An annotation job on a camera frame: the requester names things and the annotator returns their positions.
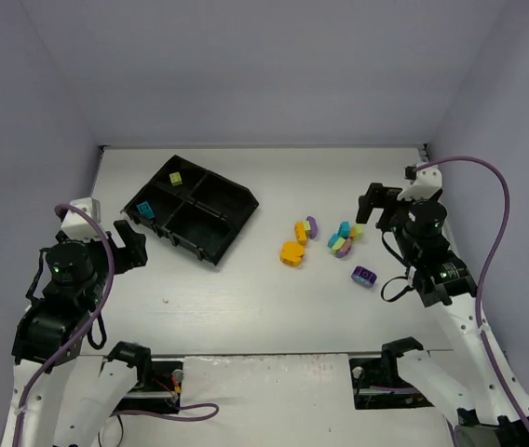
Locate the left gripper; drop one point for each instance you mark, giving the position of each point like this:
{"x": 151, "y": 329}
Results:
{"x": 118, "y": 254}

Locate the teal lego in tray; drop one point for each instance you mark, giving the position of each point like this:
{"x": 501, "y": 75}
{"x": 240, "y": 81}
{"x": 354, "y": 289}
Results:
{"x": 145, "y": 210}

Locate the orange rounded lego block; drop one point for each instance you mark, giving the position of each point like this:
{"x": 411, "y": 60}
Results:
{"x": 292, "y": 253}

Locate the purple arch lego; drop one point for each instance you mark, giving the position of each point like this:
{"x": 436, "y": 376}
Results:
{"x": 313, "y": 232}

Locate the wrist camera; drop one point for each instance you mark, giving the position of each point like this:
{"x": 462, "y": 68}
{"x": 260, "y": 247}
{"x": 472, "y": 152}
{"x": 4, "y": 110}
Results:
{"x": 424, "y": 183}
{"x": 76, "y": 227}

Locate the purple flower lego block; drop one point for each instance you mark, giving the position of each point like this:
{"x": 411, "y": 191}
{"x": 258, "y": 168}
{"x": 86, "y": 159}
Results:
{"x": 363, "y": 276}

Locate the lime lego block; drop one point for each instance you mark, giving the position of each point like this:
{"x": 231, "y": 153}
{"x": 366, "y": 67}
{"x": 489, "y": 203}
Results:
{"x": 357, "y": 231}

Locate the black compartment tray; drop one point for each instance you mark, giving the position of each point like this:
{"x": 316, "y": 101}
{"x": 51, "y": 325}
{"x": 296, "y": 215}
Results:
{"x": 203, "y": 215}

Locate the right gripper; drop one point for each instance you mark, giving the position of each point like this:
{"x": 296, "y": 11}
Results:
{"x": 383, "y": 208}

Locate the orange and lime lego stack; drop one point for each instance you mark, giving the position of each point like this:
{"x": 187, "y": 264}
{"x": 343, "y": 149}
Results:
{"x": 302, "y": 232}

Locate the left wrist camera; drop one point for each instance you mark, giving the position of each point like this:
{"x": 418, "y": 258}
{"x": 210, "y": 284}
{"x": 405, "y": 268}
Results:
{"x": 76, "y": 227}

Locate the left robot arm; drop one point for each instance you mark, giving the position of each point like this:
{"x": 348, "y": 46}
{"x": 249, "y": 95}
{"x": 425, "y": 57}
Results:
{"x": 83, "y": 264}

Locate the yellow-green lego in tray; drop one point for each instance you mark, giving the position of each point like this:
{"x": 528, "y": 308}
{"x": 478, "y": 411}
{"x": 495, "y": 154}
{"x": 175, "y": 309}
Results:
{"x": 176, "y": 178}

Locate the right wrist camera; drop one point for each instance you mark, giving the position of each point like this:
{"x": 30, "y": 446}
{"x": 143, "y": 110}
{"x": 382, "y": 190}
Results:
{"x": 424, "y": 183}

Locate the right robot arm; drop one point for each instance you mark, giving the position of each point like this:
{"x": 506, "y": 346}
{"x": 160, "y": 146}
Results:
{"x": 491, "y": 408}

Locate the mixed lego cluster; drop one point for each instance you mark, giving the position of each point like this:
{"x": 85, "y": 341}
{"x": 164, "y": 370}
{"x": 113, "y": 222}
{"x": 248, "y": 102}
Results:
{"x": 340, "y": 247}

